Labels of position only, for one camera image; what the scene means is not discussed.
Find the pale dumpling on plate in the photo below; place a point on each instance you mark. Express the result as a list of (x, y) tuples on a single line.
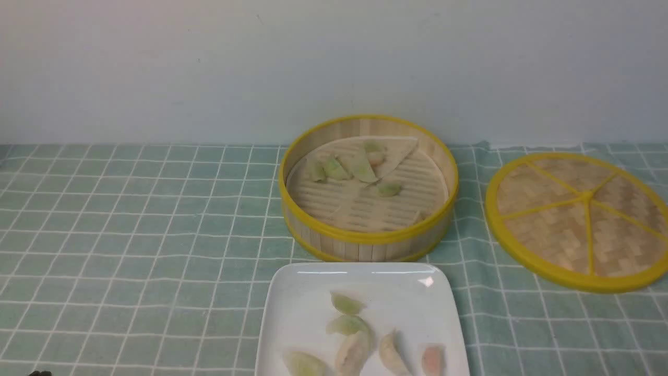
[(353, 353), (389, 355)]

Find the woven bamboo steamer lid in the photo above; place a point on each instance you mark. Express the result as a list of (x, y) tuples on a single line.
[(579, 222)]

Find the green dumpling top on plate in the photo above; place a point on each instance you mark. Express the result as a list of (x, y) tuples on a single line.
[(346, 305)]

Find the green checkered tablecloth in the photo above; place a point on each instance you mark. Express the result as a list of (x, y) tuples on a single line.
[(131, 259)]

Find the green dumpling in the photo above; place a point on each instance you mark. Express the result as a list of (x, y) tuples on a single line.
[(388, 188), (315, 170), (346, 305), (347, 325), (362, 169), (334, 169)]

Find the pale dumpling right on plate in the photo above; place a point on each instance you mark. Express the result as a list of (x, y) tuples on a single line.
[(389, 355)]

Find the bamboo steamer basket yellow rim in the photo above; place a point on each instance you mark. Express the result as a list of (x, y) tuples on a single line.
[(346, 221)]

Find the pink dumpling in steamer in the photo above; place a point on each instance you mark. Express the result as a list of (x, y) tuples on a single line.
[(375, 152)]

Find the green dumpling bottom left plate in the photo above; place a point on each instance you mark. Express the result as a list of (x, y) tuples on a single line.
[(303, 363)]

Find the pink dumpling on plate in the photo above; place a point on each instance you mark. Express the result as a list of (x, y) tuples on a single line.
[(433, 360)]

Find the pale dumpling centre on plate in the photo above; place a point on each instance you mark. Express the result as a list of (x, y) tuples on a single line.
[(353, 353)]

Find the white square plate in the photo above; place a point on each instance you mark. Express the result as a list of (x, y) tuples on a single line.
[(412, 300)]

